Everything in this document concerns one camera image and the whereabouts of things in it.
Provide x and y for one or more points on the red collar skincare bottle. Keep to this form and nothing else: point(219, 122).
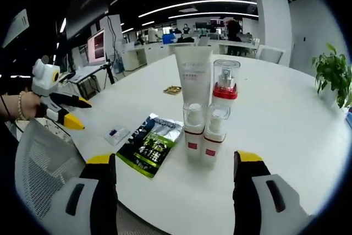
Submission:
point(225, 94)

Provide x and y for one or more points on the green potted plant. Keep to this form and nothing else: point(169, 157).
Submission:
point(332, 75)

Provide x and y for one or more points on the clear blue skincare sachet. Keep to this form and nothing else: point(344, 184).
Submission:
point(116, 136)

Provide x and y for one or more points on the large black display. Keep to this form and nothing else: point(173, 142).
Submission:
point(88, 6)

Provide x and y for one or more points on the grey mesh office chair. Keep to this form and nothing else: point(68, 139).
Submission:
point(41, 158)

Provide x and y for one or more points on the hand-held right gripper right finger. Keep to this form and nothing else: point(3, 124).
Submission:
point(255, 207)

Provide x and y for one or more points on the white chair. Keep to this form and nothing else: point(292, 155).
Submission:
point(269, 53)

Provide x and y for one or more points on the ceiling air conditioner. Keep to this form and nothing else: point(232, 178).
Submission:
point(15, 28)

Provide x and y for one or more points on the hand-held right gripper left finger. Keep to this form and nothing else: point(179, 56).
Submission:
point(88, 207)

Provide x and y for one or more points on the white office counter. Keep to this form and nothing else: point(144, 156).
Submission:
point(148, 54)

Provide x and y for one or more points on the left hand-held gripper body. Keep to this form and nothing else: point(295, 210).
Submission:
point(44, 81)

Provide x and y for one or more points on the blue water jug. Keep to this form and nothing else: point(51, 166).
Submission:
point(118, 65)

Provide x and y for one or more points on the blue sign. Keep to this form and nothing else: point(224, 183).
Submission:
point(169, 39)

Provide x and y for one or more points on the white skincare tube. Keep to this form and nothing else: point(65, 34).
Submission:
point(193, 72)

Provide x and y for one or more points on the white office table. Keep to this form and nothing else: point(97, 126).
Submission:
point(239, 43)

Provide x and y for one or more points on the brown skincare sachet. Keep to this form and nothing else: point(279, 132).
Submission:
point(172, 89)

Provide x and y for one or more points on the person's left hand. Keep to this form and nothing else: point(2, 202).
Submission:
point(34, 105)

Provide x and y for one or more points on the white skincare bottle clear cap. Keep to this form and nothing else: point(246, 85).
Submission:
point(215, 144)
point(193, 141)

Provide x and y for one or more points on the green black skincare packet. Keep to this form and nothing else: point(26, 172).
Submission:
point(151, 149)

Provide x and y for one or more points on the computer monitor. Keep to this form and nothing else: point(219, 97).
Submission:
point(96, 48)

